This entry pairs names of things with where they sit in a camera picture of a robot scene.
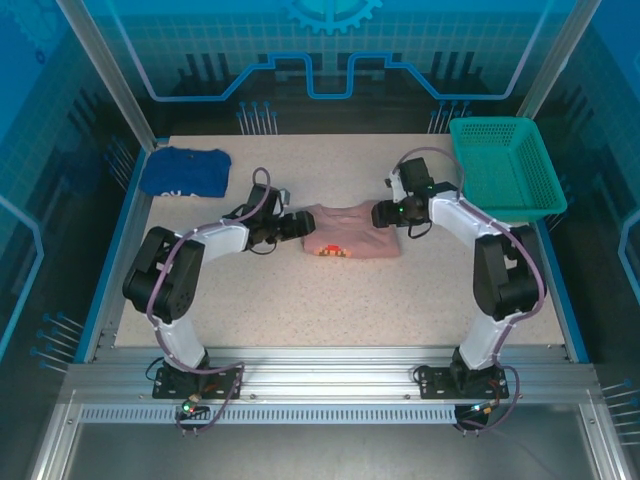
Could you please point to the aluminium frame post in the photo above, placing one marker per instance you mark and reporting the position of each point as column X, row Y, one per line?
column 560, row 50
column 111, row 75

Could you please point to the pink t-shirt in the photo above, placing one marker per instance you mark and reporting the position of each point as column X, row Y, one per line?
column 350, row 235

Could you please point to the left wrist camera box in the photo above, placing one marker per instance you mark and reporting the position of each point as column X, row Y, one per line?
column 284, row 195

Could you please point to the aluminium side profile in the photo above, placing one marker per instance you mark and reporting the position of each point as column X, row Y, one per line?
column 55, row 445
column 602, row 445

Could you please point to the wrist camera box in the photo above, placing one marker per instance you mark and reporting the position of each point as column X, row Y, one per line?
column 284, row 195
column 395, row 185

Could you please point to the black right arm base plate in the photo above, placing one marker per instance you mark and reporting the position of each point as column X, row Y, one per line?
column 435, row 387

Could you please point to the blue folded t-shirt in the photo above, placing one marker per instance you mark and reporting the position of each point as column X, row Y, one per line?
column 180, row 170

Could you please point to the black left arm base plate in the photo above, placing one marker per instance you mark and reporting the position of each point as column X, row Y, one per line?
column 167, row 392

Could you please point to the teal plastic mesh basket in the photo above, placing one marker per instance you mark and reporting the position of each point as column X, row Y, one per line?
column 510, row 160

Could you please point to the grey metal shelf plate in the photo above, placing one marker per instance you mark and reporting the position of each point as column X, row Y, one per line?
column 325, row 455

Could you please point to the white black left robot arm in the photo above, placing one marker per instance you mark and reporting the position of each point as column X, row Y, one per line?
column 137, row 285

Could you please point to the aluminium rail beam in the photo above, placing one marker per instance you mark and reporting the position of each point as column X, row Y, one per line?
column 325, row 380

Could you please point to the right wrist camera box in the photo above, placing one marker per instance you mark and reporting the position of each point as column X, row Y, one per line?
column 395, row 185

